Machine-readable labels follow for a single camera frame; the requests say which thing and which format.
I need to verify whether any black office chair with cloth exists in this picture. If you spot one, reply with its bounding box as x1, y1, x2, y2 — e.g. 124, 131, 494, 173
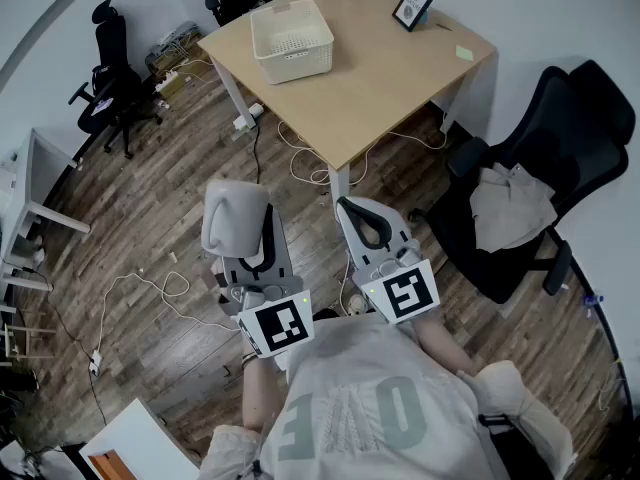
410, 59, 637, 305

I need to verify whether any white plastic basket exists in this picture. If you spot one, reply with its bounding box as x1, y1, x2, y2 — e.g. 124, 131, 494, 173
249, 0, 335, 86

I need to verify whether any black office chair with headrest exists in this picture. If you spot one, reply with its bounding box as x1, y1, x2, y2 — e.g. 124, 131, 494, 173
68, 0, 164, 161

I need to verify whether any white side table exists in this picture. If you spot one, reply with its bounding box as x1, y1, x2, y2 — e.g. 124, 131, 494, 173
0, 127, 92, 294

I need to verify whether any grey metal cylinder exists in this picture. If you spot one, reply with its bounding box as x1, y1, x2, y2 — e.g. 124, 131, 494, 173
200, 179, 271, 259

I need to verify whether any white power adapter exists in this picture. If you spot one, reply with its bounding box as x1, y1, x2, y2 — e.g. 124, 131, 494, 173
231, 102, 265, 132

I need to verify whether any black shoulder strap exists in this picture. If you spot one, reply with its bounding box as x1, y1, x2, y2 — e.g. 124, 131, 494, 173
477, 412, 556, 480

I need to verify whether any white desk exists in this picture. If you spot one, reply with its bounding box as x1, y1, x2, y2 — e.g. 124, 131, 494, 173
78, 397, 202, 480

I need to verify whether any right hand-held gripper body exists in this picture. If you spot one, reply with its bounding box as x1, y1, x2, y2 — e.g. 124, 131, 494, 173
352, 240, 441, 325

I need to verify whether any person's left forearm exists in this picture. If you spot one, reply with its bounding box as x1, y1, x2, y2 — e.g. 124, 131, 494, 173
241, 351, 290, 433

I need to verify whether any white cable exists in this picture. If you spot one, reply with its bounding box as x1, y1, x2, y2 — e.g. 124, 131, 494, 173
88, 270, 242, 377
276, 116, 449, 187

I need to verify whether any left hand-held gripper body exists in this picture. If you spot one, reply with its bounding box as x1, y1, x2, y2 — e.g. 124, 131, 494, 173
219, 275, 316, 359

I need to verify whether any beige cloth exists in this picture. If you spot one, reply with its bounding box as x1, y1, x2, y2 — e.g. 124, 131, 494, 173
469, 162, 559, 254

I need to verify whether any black picture frame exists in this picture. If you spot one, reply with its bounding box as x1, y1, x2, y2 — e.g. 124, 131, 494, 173
391, 0, 435, 33

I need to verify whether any light wooden table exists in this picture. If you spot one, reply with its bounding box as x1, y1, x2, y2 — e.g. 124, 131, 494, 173
197, 0, 500, 214

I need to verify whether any person's beige printed shirt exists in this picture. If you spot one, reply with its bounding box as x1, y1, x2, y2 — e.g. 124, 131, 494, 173
198, 312, 577, 480

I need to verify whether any white power strip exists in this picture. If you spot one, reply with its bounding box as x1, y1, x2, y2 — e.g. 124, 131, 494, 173
153, 69, 181, 94

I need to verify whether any person's right forearm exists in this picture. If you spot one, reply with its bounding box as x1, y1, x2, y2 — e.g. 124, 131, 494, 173
413, 311, 482, 378

